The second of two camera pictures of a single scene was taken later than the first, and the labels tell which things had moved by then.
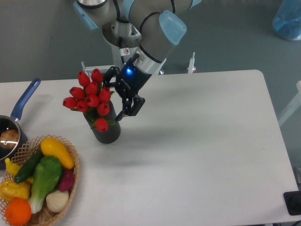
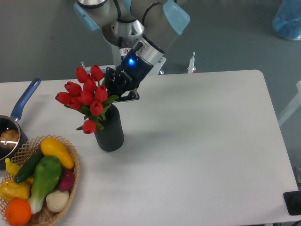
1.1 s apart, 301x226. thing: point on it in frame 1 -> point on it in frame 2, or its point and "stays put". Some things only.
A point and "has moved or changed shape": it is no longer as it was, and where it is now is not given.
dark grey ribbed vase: x=112 y=134 has moved or changed shape
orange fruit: x=18 y=212 stays put
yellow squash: x=50 y=147 stays put
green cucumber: x=29 y=166 stays put
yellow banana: x=11 y=167 stays put
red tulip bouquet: x=91 y=98 has moved or changed shape
